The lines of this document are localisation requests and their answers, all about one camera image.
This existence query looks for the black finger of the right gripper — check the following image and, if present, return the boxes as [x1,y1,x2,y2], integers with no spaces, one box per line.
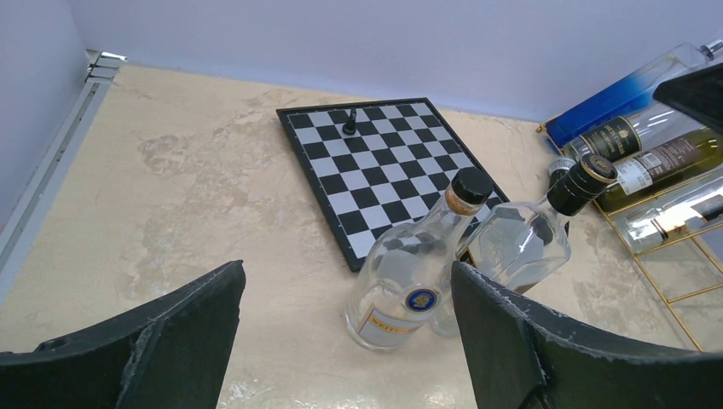
[653,63,722,135]

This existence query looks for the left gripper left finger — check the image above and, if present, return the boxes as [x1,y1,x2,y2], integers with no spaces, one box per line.
[1,260,246,408]

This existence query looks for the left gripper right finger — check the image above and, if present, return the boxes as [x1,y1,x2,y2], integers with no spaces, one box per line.
[451,262,722,408]

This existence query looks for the dark green wine bottle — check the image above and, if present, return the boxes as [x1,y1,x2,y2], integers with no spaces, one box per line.
[597,128,722,213]

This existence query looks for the clear square bottle gold label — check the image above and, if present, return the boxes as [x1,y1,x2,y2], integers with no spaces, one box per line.
[610,168,722,254]

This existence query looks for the clear square bottle black cap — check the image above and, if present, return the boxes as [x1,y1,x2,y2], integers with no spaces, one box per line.
[458,153,617,294]

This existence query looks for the round clear bottle blue seal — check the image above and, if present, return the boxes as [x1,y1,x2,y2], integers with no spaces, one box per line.
[344,167,495,351]

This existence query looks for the clear bottle black label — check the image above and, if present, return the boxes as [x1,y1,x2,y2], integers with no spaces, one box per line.
[562,103,703,163]

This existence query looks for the blue clear tall bottle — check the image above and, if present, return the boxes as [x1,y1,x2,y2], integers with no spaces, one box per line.
[538,38,722,147]

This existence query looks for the black white chessboard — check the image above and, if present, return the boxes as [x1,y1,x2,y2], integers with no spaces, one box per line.
[276,97,480,272]

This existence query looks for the black chess pawn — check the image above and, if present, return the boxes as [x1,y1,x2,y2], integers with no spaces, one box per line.
[342,108,357,135]

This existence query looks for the gold wire wine rack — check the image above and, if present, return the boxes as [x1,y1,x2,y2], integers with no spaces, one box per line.
[535,115,723,354]

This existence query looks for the aluminium frame rail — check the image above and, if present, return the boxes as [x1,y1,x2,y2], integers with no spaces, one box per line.
[1,50,128,301]

